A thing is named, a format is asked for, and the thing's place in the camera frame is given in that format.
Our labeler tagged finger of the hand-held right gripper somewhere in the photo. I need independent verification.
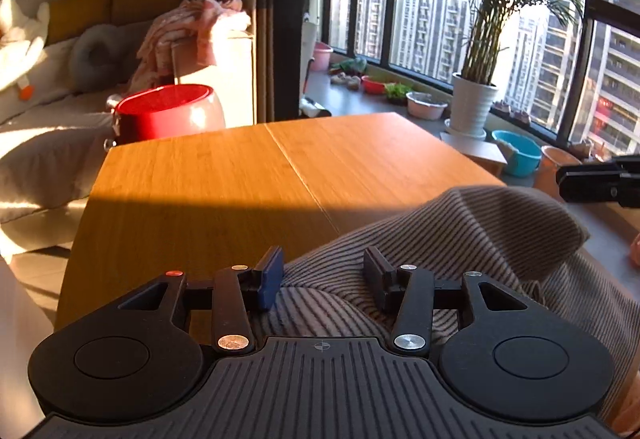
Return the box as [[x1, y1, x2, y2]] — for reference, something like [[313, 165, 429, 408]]
[[556, 156, 640, 208]]

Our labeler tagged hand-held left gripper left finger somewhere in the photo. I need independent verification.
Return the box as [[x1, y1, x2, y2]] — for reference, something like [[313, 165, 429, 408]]
[[117, 246, 285, 355]]

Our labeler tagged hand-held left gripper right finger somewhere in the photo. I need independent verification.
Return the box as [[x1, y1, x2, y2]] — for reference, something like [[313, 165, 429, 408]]
[[363, 246, 531, 358]]

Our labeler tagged striped beige knit sweater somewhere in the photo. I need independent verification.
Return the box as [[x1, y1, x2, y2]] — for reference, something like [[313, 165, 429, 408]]
[[270, 185, 640, 439]]

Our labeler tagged orange plastic bucket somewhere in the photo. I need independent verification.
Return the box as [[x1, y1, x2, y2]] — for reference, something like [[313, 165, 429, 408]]
[[534, 145, 584, 200]]

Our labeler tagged blue plastic basin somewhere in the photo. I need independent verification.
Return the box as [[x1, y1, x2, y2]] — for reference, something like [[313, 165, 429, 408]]
[[491, 129, 543, 178]]

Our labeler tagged white low stool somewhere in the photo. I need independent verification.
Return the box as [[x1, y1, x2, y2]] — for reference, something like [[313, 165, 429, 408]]
[[440, 131, 509, 178]]

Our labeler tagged potted palm in white pot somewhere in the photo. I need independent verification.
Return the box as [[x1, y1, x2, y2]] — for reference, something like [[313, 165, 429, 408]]
[[444, 0, 587, 140]]

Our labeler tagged pale pink planter bowl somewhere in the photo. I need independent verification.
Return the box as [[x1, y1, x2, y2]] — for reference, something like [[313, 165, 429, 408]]
[[405, 91, 449, 121]]

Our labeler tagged green sprouts tray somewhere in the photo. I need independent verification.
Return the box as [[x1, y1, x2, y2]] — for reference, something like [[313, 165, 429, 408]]
[[384, 82, 414, 106]]

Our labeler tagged red round bucket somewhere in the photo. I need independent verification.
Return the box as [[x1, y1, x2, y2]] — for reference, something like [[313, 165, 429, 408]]
[[104, 84, 227, 150]]

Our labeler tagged green toy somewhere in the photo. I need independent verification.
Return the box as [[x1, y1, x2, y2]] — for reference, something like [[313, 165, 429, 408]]
[[330, 57, 369, 76]]

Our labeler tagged pink plastic basin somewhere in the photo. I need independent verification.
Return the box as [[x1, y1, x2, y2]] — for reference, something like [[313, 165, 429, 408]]
[[311, 42, 334, 72]]

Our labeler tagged grey sofa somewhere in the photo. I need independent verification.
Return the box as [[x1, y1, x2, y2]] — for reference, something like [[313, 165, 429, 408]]
[[0, 0, 176, 256]]

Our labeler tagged brown curtain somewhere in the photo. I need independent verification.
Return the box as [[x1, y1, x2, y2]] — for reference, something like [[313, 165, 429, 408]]
[[252, 0, 282, 124]]

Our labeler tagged white upright vacuum cleaner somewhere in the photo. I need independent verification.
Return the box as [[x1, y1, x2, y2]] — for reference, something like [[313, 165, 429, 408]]
[[299, 0, 334, 100]]

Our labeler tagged pink patterned blanket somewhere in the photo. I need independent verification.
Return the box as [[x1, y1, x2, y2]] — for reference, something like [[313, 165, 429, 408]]
[[131, 0, 251, 92]]

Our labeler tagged grey neck pillow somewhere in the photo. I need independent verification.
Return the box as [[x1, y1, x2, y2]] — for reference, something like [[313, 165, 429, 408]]
[[69, 24, 151, 94]]

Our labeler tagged white goose plush toy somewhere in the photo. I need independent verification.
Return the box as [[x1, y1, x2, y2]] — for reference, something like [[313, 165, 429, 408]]
[[0, 0, 51, 102]]

